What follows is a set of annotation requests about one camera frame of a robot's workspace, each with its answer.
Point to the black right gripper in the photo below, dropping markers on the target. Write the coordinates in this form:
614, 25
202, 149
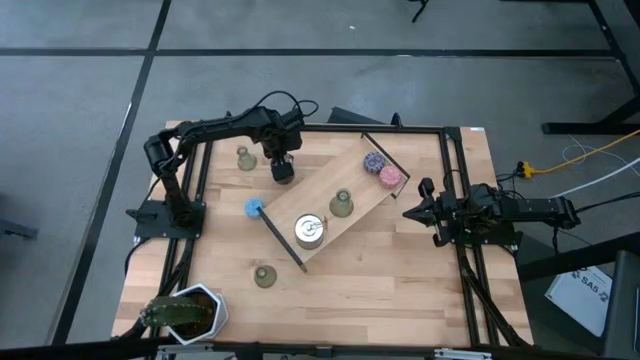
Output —
442, 215

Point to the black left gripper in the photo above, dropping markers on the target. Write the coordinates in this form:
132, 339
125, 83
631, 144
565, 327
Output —
282, 171

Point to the dark bronze candle tin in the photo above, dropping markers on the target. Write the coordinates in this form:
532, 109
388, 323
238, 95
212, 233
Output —
290, 158

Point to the green ribbed glass candle holder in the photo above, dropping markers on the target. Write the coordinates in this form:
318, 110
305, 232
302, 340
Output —
265, 276
341, 206
246, 161

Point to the pink patterned round tin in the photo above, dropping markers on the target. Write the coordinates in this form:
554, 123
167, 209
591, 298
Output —
390, 177

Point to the silver candle tin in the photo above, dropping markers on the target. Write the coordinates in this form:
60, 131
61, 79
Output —
307, 232

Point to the blue red patterned round tin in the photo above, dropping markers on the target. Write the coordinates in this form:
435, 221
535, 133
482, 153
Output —
374, 162

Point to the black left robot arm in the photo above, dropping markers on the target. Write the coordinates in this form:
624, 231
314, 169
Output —
215, 127

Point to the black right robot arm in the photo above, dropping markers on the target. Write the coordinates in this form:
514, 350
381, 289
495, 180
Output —
530, 210

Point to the small blue round candle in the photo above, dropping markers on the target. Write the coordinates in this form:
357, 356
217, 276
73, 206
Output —
254, 207

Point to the black flat panel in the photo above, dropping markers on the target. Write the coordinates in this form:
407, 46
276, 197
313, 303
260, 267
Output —
347, 116

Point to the white hexagonal plant pot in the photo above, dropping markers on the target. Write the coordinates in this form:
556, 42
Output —
220, 316

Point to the black desk leg bar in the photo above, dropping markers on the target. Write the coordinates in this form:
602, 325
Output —
575, 257

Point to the green cactus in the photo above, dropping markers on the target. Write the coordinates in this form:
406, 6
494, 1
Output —
175, 311

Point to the white printed cardboard box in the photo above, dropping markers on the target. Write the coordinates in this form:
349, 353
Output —
582, 295

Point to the black tripod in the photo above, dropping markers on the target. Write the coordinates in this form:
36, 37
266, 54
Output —
419, 11

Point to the grey chair base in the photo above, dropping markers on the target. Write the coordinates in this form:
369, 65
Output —
15, 230

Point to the wooden shelf riser black frame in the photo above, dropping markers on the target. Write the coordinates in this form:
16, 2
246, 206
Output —
320, 195

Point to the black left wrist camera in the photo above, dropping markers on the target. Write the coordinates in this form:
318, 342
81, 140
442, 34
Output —
292, 122

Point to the black aluminium table frame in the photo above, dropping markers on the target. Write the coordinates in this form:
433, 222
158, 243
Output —
350, 127

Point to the silver metal bracket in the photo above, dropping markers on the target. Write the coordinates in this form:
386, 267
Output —
462, 354

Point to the black desk frame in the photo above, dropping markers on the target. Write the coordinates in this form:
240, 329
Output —
590, 127

